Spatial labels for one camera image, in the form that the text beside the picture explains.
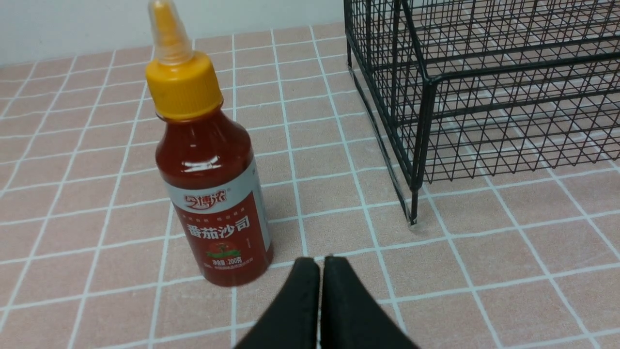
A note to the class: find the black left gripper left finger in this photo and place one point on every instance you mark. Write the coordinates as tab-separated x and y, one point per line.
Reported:
290	321

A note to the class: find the red ketchup bottle yellow cap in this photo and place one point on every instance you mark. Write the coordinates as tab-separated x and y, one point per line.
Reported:
205	159

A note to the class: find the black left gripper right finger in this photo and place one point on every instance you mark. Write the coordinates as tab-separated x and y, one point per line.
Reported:
351	318

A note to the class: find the black wire mesh shelf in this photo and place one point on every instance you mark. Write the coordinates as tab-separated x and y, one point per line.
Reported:
469	88

